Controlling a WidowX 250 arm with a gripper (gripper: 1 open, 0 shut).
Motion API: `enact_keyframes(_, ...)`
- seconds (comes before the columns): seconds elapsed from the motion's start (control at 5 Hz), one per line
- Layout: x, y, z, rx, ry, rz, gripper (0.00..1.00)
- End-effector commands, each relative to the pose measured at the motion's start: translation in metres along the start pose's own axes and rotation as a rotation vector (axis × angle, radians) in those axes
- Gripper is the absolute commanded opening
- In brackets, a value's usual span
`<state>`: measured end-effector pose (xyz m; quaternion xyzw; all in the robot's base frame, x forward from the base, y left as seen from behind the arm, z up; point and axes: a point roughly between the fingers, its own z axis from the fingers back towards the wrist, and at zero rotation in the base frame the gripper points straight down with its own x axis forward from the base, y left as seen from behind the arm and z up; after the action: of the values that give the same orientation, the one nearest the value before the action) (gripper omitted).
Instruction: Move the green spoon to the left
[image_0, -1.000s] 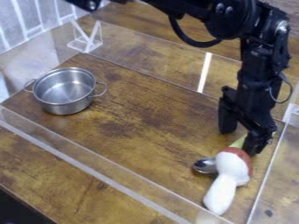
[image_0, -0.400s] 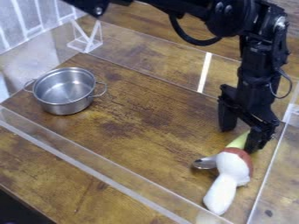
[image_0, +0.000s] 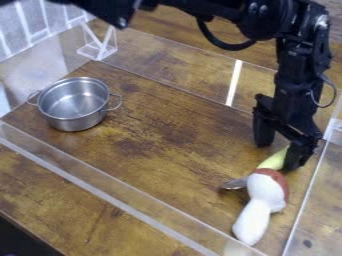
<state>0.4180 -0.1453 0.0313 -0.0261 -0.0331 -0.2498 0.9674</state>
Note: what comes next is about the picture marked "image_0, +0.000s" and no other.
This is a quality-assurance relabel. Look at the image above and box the small stainless steel pot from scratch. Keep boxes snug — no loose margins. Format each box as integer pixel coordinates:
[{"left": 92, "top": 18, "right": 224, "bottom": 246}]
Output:
[{"left": 26, "top": 77, "right": 123, "bottom": 132}]

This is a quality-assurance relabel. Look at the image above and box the clear acrylic right barrier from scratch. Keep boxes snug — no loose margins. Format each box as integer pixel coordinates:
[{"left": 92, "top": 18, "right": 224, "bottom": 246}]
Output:
[{"left": 282, "top": 95, "right": 342, "bottom": 256}]

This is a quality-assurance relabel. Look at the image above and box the clear acrylic barrier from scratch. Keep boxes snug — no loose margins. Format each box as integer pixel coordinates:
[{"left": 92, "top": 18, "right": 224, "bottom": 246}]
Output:
[
  {"left": 282, "top": 95, "right": 342, "bottom": 256},
  {"left": 0, "top": 121, "right": 267, "bottom": 256}
]

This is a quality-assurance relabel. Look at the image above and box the plush mushroom toy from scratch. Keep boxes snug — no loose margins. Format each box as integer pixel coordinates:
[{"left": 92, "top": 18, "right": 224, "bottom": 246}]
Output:
[{"left": 232, "top": 168, "right": 288, "bottom": 246}]

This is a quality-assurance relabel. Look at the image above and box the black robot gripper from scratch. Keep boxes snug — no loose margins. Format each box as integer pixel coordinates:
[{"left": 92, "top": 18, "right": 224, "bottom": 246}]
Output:
[{"left": 252, "top": 37, "right": 332, "bottom": 172}]

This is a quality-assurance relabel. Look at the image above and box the clear acrylic front barrier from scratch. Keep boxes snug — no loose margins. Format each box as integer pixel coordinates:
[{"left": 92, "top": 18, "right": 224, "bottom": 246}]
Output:
[{"left": 0, "top": 121, "right": 267, "bottom": 256}]

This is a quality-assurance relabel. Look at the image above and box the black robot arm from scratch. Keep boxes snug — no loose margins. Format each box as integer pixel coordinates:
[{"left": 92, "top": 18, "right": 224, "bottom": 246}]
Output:
[{"left": 49, "top": 0, "right": 332, "bottom": 171}]

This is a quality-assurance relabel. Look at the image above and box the clear acrylic triangle stand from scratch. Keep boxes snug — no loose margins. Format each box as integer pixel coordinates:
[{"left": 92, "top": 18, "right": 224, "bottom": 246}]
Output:
[{"left": 76, "top": 23, "right": 117, "bottom": 61}]

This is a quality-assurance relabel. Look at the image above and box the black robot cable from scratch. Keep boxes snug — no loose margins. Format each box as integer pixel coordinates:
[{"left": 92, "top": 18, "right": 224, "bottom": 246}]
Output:
[{"left": 195, "top": 18, "right": 258, "bottom": 52}]

